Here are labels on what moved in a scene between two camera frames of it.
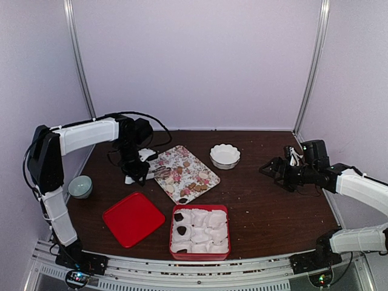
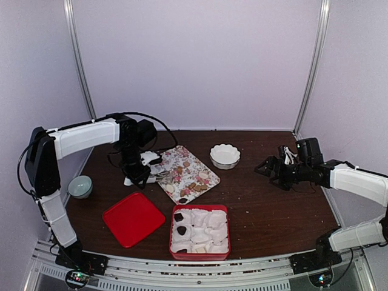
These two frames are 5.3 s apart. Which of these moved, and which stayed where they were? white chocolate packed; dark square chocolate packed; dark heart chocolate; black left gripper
Moved: white chocolate packed
Stayed: dark heart chocolate; dark square chocolate packed; black left gripper
